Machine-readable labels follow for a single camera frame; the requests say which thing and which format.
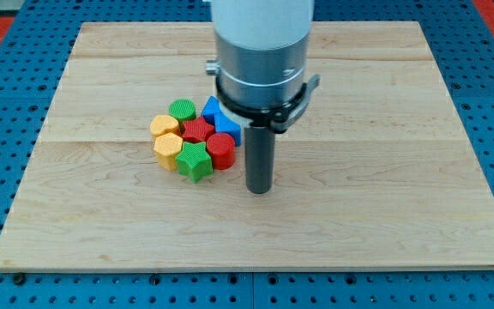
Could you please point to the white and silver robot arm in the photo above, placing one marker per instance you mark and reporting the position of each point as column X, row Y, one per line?
column 261, row 60

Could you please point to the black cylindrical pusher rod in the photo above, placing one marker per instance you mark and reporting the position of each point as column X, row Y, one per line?
column 259, row 159

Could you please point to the red cylinder block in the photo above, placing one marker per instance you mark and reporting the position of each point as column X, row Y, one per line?
column 220, row 147

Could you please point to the blue triangle block front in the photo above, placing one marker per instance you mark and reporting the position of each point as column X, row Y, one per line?
column 224, row 125

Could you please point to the blue triangle block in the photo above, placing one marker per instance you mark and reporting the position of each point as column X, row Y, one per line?
column 224, row 125
column 211, row 110

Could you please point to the green star block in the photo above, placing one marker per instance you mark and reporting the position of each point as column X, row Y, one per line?
column 194, row 161

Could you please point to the red star block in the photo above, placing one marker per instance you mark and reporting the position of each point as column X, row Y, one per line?
column 197, row 130

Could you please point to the blue triangle block rear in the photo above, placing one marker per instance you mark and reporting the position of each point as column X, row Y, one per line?
column 211, row 110

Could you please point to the green cylinder block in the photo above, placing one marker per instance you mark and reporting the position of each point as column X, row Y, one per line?
column 183, row 110

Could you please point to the yellow hexagon block front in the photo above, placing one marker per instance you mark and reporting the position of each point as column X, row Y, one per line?
column 166, row 148

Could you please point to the yellow pentagon block rear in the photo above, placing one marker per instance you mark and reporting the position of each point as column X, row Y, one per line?
column 163, row 124

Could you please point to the light wooden board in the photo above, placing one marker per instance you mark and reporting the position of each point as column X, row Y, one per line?
column 378, row 175

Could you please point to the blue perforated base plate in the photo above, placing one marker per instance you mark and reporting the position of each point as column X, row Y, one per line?
column 32, row 59

